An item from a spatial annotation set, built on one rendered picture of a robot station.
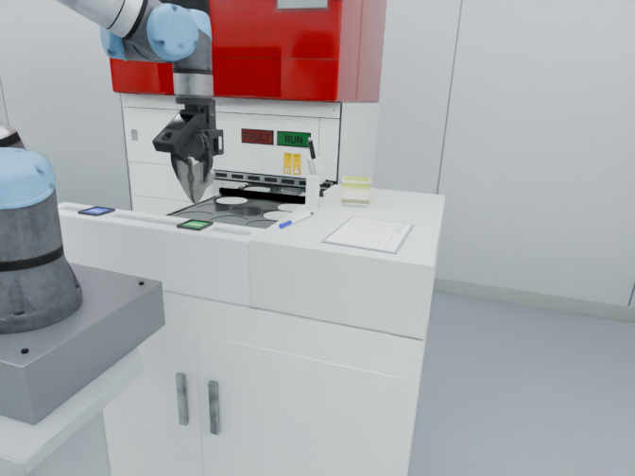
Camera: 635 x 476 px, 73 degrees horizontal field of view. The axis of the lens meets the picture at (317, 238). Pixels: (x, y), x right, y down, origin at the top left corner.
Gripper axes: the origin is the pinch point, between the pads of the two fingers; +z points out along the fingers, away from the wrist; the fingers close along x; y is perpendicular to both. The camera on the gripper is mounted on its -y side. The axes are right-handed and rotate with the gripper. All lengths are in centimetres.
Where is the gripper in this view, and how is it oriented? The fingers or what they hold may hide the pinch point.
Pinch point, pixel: (193, 197)
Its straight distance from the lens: 93.7
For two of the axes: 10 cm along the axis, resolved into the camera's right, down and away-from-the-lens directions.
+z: -0.4, 9.5, 3.1
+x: -9.5, -1.3, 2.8
